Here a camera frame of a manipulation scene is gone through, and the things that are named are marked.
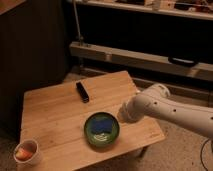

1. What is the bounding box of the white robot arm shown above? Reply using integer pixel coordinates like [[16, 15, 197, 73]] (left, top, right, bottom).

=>
[[118, 84, 213, 140]]

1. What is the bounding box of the white cup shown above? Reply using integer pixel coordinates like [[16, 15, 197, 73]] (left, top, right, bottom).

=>
[[13, 139, 42, 165]]

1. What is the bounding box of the grey lower shelf beam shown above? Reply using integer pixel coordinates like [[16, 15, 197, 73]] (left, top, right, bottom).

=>
[[69, 42, 213, 81]]

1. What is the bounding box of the wooden table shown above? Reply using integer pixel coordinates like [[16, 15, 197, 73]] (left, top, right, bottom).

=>
[[17, 71, 165, 171]]

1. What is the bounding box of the upper shelf board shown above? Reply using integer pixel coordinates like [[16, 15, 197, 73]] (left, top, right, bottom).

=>
[[76, 0, 213, 21]]

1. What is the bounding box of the blue sponge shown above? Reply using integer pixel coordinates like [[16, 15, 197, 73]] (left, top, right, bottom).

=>
[[91, 120, 112, 134]]

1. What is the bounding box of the orange object in cup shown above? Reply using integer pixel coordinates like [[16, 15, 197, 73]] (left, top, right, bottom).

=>
[[15, 148, 33, 161]]

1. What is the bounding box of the metal vertical pole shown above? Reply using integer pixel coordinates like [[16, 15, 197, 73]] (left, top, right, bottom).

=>
[[72, 0, 83, 46]]

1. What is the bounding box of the black cable on floor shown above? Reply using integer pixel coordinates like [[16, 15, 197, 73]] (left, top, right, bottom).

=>
[[199, 137, 213, 171]]

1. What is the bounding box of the black handle on shelf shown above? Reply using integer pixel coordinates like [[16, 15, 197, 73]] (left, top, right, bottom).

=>
[[168, 57, 198, 67]]

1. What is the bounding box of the black rectangular remote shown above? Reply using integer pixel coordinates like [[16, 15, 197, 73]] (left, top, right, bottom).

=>
[[76, 82, 89, 103]]

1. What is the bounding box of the green round plate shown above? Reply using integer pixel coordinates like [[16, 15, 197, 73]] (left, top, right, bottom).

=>
[[84, 112, 120, 148]]

